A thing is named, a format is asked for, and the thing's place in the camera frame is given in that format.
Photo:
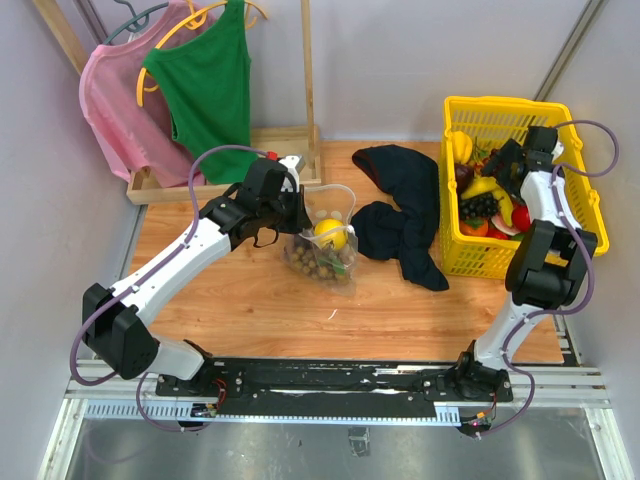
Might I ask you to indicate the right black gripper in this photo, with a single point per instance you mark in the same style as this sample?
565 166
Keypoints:
510 154

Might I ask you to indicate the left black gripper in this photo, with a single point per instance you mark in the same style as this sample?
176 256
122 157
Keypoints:
300 221

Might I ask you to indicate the yellow banana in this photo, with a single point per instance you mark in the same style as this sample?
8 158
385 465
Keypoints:
481 185

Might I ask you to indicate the red apple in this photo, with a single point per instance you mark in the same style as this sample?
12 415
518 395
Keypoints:
521 219

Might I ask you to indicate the yellow lemon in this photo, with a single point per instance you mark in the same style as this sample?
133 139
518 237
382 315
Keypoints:
331 233

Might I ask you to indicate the clear zip top bag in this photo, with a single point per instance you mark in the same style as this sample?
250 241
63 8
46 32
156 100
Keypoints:
330 201

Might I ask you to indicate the brown longan fruit bunch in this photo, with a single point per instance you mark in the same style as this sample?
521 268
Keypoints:
325 265

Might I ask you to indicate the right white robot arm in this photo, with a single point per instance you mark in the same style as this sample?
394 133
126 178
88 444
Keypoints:
546 271

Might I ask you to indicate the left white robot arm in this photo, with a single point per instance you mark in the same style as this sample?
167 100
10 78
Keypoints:
115 320

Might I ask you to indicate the green tank top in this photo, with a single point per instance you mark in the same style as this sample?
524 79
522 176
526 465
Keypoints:
206 84

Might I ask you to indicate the black grape bunch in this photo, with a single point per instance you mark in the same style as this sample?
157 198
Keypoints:
483 206

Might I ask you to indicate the yellow plastic basket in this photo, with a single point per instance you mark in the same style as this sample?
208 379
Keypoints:
492 120

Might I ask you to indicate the watermelon slice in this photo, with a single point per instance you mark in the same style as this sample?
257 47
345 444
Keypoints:
500 225

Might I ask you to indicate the wooden clothes rack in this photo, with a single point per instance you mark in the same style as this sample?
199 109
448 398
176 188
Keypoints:
143 189

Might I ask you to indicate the orange fruit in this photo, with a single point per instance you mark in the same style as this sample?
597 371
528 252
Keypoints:
475 227

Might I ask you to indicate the dark navy cloth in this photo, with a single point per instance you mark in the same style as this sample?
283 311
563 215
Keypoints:
405 229

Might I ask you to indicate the pink shirt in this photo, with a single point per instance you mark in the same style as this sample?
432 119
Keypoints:
132 137

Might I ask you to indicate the grey clothes hanger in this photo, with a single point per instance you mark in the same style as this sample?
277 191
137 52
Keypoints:
137 22

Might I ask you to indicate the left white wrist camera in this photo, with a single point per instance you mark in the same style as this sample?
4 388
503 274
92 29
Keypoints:
294 165

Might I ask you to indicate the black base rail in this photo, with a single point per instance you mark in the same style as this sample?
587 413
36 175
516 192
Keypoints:
332 389

